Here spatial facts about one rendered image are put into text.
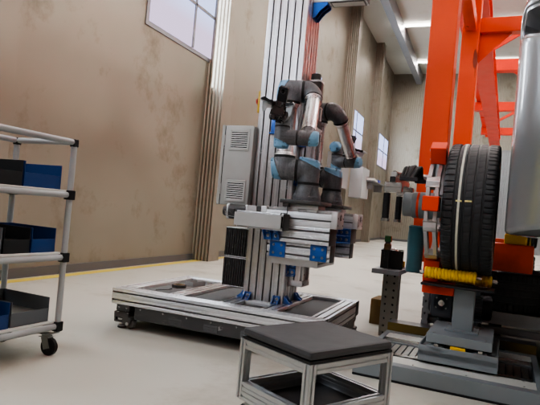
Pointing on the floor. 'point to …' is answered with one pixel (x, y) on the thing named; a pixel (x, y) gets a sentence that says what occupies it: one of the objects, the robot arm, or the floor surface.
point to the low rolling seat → (312, 365)
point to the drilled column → (389, 300)
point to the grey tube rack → (33, 238)
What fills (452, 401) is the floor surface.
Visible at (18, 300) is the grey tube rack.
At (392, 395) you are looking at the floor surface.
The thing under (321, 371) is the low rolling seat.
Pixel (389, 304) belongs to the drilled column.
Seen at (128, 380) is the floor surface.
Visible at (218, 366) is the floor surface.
